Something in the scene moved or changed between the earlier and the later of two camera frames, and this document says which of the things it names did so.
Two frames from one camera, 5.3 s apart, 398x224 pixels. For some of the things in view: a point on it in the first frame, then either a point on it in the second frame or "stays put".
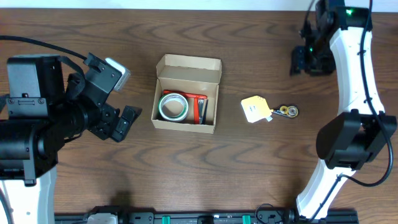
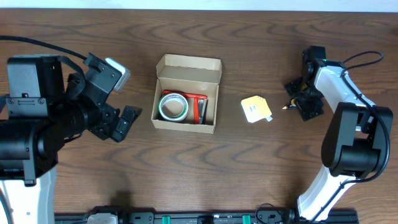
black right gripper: [302, 61] -> [304, 101]
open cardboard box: [200, 75] stays put
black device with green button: [286, 217] stays put
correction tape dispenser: [290, 111] -> [291, 105]
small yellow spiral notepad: [256, 109] stays put
